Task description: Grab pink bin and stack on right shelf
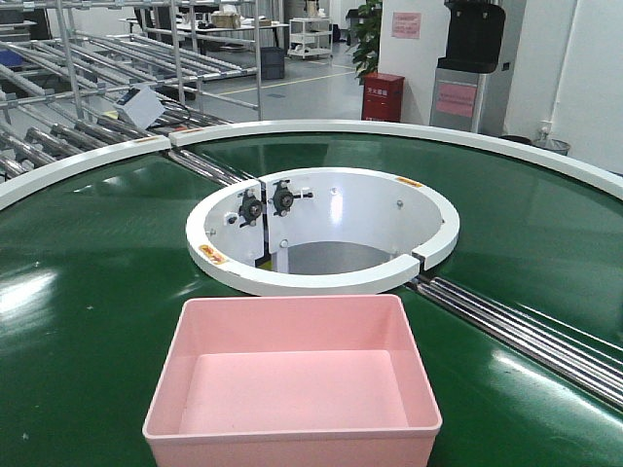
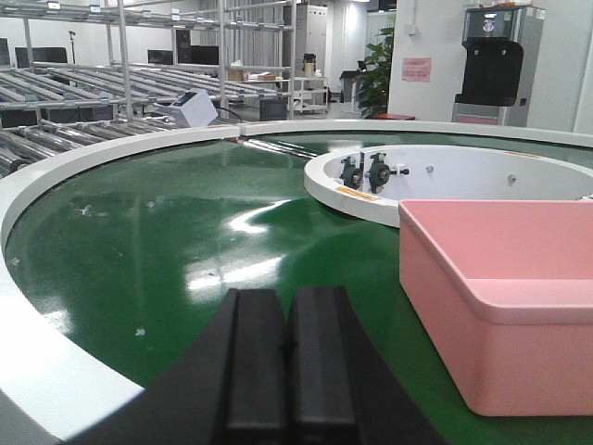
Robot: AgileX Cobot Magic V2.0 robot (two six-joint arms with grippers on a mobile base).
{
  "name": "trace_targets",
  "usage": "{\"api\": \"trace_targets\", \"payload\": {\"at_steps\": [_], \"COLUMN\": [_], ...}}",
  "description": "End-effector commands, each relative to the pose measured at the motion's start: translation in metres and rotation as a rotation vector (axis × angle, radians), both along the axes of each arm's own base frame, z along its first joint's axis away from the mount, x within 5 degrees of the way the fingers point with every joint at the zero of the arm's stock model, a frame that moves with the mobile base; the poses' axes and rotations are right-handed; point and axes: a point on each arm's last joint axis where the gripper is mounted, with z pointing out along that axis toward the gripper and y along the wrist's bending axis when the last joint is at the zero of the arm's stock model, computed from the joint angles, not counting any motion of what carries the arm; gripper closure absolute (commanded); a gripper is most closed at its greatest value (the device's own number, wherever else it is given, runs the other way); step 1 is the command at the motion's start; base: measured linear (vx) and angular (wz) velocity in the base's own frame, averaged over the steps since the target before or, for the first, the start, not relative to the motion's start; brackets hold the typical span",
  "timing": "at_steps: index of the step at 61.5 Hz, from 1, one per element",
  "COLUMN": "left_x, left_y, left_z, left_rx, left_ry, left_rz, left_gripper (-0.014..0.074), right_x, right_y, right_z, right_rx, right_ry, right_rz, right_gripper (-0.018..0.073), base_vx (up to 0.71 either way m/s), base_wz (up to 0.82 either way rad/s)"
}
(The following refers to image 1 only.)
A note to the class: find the pink plastic bin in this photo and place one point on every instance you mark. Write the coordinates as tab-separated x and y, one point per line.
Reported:
293	381

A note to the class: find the wire waste basket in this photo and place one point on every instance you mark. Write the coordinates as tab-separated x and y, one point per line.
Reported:
553	145

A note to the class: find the metal roller rack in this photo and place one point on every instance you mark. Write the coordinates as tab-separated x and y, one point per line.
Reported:
65	72

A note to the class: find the green potted plant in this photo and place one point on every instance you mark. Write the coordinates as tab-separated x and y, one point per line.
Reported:
367	31

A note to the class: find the pink wall notice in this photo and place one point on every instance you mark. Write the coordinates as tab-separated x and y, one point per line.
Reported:
406	25

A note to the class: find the black water dispenser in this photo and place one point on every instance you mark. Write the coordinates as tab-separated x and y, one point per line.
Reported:
462	74

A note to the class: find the white control box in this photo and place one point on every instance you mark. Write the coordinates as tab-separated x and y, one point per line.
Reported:
139	106

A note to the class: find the cardboard box on desk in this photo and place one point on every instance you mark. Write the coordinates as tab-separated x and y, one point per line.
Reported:
225	20

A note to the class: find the white wire trolley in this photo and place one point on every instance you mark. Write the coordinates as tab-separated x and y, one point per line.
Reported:
310	37

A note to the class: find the red fire extinguisher box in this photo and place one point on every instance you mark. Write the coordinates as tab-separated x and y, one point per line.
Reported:
382	97

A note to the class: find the white outer conveyor rim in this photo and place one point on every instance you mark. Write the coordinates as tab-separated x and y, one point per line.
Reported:
38	179

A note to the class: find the dark storage crate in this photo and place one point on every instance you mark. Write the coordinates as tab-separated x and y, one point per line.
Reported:
272	63

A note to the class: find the steel conveyor rollers right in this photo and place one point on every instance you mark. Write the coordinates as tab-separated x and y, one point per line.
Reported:
588	362

